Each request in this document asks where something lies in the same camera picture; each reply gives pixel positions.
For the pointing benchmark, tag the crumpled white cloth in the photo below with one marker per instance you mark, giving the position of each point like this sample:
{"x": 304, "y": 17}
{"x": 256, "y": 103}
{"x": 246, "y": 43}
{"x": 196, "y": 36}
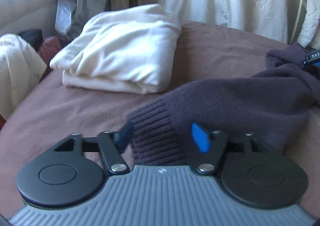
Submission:
{"x": 17, "y": 66}

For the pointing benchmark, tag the folded cream white blanket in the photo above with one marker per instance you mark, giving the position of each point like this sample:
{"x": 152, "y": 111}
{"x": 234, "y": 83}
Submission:
{"x": 120, "y": 48}

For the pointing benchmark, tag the black cloth item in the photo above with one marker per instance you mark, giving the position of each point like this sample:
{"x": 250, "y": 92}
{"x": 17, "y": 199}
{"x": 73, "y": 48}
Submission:
{"x": 31, "y": 35}

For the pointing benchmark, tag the white quilted pillow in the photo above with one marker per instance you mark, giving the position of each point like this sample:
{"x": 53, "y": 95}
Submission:
{"x": 311, "y": 21}

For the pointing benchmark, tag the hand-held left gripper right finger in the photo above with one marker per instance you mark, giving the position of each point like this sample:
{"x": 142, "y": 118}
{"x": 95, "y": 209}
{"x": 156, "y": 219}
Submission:
{"x": 200, "y": 138}

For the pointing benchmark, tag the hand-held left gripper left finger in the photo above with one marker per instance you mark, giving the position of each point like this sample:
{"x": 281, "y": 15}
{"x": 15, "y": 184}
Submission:
{"x": 125, "y": 137}

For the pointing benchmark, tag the dark purple knit sweater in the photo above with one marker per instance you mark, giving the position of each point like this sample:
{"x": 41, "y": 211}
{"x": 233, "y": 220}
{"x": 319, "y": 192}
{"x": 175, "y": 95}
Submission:
{"x": 237, "y": 96}

